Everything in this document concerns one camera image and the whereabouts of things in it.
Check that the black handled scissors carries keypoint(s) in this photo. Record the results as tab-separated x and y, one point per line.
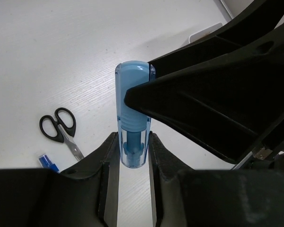
64	134

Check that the clear blue spray bottle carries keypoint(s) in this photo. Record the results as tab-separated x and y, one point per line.
45	162

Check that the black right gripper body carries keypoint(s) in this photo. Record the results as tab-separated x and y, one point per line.
263	159

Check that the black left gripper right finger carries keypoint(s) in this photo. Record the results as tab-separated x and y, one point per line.
184	197

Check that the white left organizer tray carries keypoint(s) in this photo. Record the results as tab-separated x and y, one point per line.
200	34

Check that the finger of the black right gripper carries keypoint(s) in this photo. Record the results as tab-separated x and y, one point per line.
255	21
228	105

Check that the blue translucent correction tape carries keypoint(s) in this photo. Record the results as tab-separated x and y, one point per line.
133	126

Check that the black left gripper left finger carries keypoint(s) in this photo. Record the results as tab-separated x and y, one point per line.
83	195

